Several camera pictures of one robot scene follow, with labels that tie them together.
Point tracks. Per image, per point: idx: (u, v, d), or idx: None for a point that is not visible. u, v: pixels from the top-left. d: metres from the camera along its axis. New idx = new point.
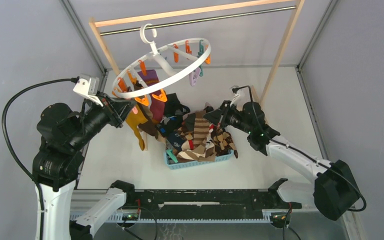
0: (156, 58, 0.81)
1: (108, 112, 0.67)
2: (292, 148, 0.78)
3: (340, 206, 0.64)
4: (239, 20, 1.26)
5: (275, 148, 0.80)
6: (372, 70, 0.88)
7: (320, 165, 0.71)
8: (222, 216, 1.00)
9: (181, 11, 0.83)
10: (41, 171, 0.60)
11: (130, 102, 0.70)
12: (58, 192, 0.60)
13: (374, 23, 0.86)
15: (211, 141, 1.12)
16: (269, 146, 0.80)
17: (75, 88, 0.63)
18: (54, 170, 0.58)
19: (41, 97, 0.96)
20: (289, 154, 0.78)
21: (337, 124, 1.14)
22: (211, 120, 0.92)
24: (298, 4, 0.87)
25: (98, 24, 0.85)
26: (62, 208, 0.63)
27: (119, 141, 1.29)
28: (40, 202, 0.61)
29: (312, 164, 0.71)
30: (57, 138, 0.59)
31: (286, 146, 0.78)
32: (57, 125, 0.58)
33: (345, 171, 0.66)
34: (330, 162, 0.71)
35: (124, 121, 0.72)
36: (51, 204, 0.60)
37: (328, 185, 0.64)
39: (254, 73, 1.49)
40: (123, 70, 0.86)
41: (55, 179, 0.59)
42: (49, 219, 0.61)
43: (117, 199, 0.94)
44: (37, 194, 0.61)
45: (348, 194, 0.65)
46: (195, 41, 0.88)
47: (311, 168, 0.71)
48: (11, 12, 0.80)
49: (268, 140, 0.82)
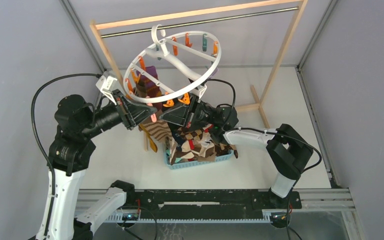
0: (168, 59, 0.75)
1: (122, 110, 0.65)
2: (244, 130, 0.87)
3: (295, 164, 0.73)
4: (239, 22, 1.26)
5: (231, 135, 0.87)
6: (371, 72, 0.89)
7: (268, 134, 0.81)
8: (222, 216, 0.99)
9: (184, 13, 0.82)
10: (56, 156, 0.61)
11: (149, 108, 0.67)
12: (70, 176, 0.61)
13: (375, 24, 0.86)
15: (211, 141, 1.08)
16: (227, 134, 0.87)
17: (95, 83, 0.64)
18: (69, 155, 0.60)
19: (42, 99, 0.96)
20: (243, 135, 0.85)
21: (337, 125, 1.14)
22: (173, 118, 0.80)
24: (300, 6, 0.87)
25: (98, 27, 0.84)
26: (71, 195, 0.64)
27: (120, 141, 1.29)
28: (51, 186, 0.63)
29: (262, 135, 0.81)
30: (72, 127, 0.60)
31: (239, 129, 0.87)
32: (73, 114, 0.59)
33: (290, 132, 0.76)
34: (276, 129, 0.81)
35: (136, 124, 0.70)
36: (62, 189, 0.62)
37: (280, 148, 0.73)
39: (254, 73, 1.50)
40: (126, 70, 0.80)
41: (69, 164, 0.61)
42: (59, 203, 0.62)
43: (117, 199, 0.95)
44: (50, 178, 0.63)
45: (303, 154, 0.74)
46: (197, 33, 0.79)
47: (262, 139, 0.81)
48: (10, 12, 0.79)
49: (223, 132, 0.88)
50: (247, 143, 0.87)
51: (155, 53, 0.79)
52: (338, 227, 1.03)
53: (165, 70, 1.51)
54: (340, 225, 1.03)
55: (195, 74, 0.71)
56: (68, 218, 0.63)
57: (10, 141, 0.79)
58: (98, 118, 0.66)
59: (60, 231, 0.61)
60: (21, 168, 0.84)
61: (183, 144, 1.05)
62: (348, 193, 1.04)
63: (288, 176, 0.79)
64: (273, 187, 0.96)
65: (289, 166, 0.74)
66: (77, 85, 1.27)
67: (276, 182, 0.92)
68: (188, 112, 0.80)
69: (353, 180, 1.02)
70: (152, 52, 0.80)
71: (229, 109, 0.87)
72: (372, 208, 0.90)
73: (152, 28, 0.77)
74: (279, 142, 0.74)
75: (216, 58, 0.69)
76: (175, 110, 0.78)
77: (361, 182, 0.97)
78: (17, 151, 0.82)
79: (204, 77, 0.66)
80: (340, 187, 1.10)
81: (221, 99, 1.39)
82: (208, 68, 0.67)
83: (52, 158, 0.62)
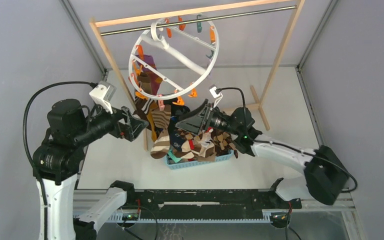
0: (170, 51, 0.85)
1: (122, 125, 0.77)
2: (276, 144, 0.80)
3: (332, 189, 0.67)
4: (239, 21, 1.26)
5: (260, 148, 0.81)
6: (372, 71, 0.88)
7: (305, 154, 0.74)
8: (222, 216, 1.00)
9: (182, 11, 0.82)
10: (41, 165, 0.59)
11: (143, 122, 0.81)
12: (61, 185, 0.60)
13: (375, 23, 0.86)
15: (211, 141, 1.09)
16: (255, 146, 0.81)
17: (92, 92, 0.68)
18: (55, 163, 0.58)
19: (42, 99, 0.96)
20: (274, 150, 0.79)
21: (337, 125, 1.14)
22: (190, 128, 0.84)
24: (299, 4, 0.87)
25: (98, 24, 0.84)
26: (65, 202, 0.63)
27: (120, 141, 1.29)
28: (42, 196, 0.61)
29: (298, 154, 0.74)
30: (64, 127, 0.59)
31: (270, 144, 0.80)
32: (68, 114, 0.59)
33: (330, 156, 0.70)
34: (313, 149, 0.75)
35: (133, 138, 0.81)
36: (54, 198, 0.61)
37: (318, 171, 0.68)
39: (254, 73, 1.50)
40: (129, 63, 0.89)
41: (56, 173, 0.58)
42: (53, 212, 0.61)
43: (118, 198, 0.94)
44: (39, 189, 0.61)
45: (338, 179, 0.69)
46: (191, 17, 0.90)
47: (297, 159, 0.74)
48: (10, 12, 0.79)
49: (251, 141, 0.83)
50: (275, 158, 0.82)
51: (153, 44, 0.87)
52: (338, 227, 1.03)
53: (164, 70, 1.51)
54: (340, 225, 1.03)
55: (200, 68, 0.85)
56: (65, 225, 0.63)
57: (10, 142, 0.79)
58: (92, 126, 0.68)
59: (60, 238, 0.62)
60: (20, 168, 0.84)
61: (183, 144, 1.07)
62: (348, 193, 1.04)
63: (318, 199, 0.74)
64: (278, 189, 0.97)
65: (326, 190, 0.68)
66: (77, 85, 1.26)
67: (285, 187, 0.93)
68: (203, 122, 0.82)
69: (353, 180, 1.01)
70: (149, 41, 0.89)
71: (243, 111, 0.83)
72: (372, 208, 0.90)
73: (151, 26, 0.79)
74: (316, 165, 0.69)
75: (215, 51, 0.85)
76: (191, 119, 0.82)
77: (361, 182, 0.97)
78: (16, 151, 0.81)
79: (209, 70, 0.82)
80: None
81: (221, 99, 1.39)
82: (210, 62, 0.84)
83: (38, 167, 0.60)
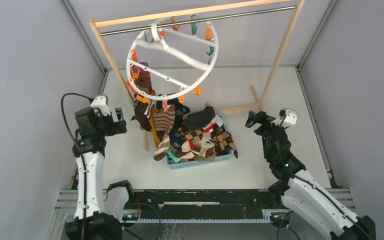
0: (169, 51, 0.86)
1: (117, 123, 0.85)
2: (318, 191, 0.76)
3: None
4: (239, 21, 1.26)
5: (300, 186, 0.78)
6: (372, 70, 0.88)
7: (347, 218, 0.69)
8: (222, 216, 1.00)
9: (182, 11, 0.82)
10: (81, 149, 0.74)
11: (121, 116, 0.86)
12: (98, 153, 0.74)
13: (375, 23, 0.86)
15: (211, 141, 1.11)
16: (295, 182, 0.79)
17: (98, 102, 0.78)
18: (93, 143, 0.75)
19: (42, 98, 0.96)
20: (312, 195, 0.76)
21: (337, 125, 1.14)
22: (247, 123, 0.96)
24: (298, 4, 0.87)
25: (98, 24, 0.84)
26: (98, 172, 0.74)
27: (120, 141, 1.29)
28: (82, 167, 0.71)
29: (339, 215, 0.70)
30: (91, 123, 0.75)
31: (313, 188, 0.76)
32: (90, 110, 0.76)
33: (370, 230, 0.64)
34: (357, 216, 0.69)
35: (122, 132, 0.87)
36: (92, 164, 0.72)
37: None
39: (254, 73, 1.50)
40: (127, 67, 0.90)
41: (95, 147, 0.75)
42: (91, 176, 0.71)
43: (122, 196, 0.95)
44: (79, 162, 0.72)
45: None
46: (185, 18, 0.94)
47: (336, 219, 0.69)
48: (10, 11, 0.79)
49: (292, 175, 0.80)
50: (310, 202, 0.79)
51: (152, 45, 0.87)
52: None
53: (164, 70, 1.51)
54: None
55: (202, 64, 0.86)
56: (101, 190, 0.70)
57: (10, 142, 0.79)
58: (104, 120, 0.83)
59: (97, 198, 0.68)
60: (21, 167, 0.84)
61: (183, 144, 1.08)
62: (348, 193, 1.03)
63: None
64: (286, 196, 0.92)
65: None
66: (77, 85, 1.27)
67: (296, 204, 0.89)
68: (253, 121, 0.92)
69: (353, 180, 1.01)
70: (146, 43, 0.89)
71: (281, 135, 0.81)
72: (372, 208, 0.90)
73: (151, 26, 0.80)
74: (350, 235, 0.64)
75: (215, 48, 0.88)
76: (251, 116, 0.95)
77: (360, 182, 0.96)
78: (17, 152, 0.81)
79: (212, 65, 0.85)
80: (340, 187, 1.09)
81: (221, 99, 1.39)
82: (212, 58, 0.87)
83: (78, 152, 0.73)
